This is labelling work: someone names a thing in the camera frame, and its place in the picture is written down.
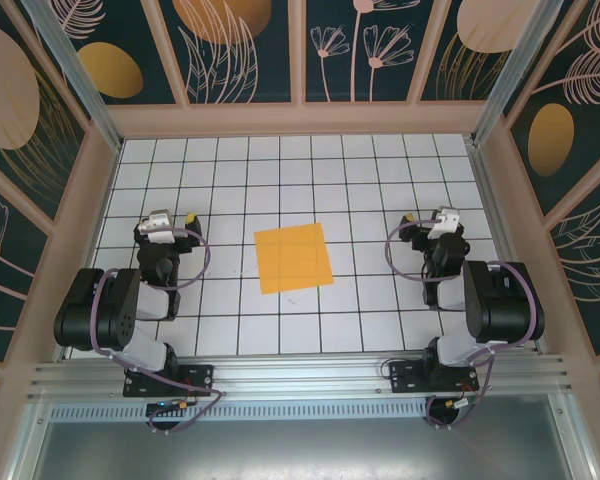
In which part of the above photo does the orange square paper sheet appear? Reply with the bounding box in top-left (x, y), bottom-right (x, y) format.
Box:
top-left (253, 223), bottom-right (335, 295)

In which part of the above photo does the grey metal sheet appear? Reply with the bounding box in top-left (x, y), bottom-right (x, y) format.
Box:
top-left (22, 417), bottom-right (600, 480)

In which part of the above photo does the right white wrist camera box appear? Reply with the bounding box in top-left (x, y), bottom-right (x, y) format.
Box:
top-left (426, 207), bottom-right (464, 241)

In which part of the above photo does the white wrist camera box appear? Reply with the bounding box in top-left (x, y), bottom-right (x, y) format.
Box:
top-left (133, 209), bottom-right (175, 245)
top-left (426, 207), bottom-right (464, 241)

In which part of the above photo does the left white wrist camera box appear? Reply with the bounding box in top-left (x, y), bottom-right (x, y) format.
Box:
top-left (133, 209), bottom-right (175, 245)

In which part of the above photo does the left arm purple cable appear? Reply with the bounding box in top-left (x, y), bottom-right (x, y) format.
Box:
top-left (90, 227), bottom-right (226, 436)

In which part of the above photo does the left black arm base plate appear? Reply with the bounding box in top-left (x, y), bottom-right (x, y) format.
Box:
top-left (123, 363), bottom-right (215, 399)

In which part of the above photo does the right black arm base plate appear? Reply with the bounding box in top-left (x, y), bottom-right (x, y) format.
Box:
top-left (388, 360), bottom-right (481, 396)

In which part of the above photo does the aluminium corner post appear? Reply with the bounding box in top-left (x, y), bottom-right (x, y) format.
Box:
top-left (468, 0), bottom-right (581, 147)
top-left (20, 0), bottom-right (125, 154)

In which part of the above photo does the long aluminium mounting rail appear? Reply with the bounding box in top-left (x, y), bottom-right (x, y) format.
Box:
top-left (27, 352), bottom-right (579, 402)

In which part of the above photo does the slotted grey cable duct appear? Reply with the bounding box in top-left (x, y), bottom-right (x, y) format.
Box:
top-left (49, 397), bottom-right (556, 422)

